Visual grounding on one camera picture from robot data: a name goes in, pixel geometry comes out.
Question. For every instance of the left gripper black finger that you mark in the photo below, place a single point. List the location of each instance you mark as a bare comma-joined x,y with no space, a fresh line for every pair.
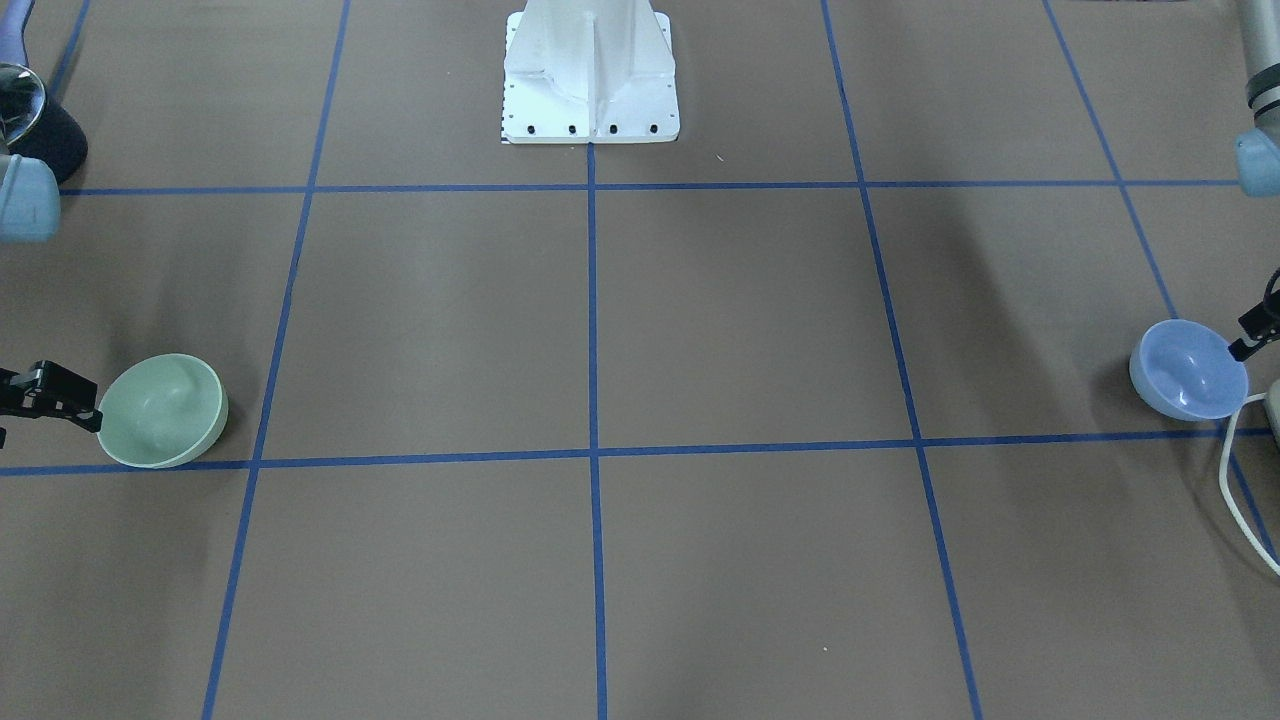
1259,326

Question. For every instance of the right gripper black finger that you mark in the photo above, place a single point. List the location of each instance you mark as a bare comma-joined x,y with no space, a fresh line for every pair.
48,390

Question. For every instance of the blue bowl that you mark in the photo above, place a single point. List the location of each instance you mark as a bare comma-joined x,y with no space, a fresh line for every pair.
1184,370

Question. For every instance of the green bowl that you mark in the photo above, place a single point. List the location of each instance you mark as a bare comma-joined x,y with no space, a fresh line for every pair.
163,412

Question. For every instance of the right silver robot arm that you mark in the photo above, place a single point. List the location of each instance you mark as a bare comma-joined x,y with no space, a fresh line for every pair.
30,213

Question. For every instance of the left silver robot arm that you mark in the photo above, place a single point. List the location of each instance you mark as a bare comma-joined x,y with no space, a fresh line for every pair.
1257,152

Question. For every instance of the white toaster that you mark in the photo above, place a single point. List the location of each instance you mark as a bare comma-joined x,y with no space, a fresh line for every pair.
1271,408

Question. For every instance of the dark blue saucepan with lid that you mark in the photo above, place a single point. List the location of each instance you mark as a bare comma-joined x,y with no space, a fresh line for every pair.
35,124

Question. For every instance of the white camera mast pedestal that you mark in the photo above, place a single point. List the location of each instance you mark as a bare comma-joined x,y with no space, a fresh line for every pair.
589,72

